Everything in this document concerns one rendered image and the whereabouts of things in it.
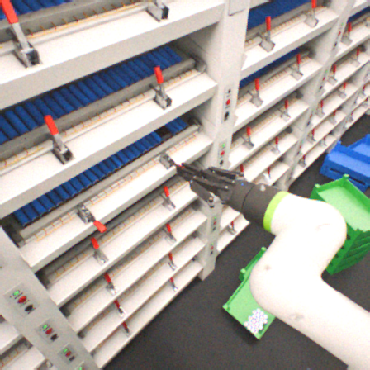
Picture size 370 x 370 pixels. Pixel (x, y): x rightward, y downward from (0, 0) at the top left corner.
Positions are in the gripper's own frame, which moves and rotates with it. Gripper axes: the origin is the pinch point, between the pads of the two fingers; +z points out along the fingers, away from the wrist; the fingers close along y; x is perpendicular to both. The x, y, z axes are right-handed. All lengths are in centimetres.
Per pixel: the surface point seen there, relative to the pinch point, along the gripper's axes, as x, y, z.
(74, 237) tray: -1.9, -31.6, 7.1
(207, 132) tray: 0.8, 17.7, 8.9
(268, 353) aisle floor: -101, 13, -16
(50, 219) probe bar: 3.4, -33.6, 10.8
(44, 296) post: -13.9, -43.6, 9.6
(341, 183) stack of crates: -64, 95, -6
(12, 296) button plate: -6.0, -48.1, 7.6
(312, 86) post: -11, 88, 11
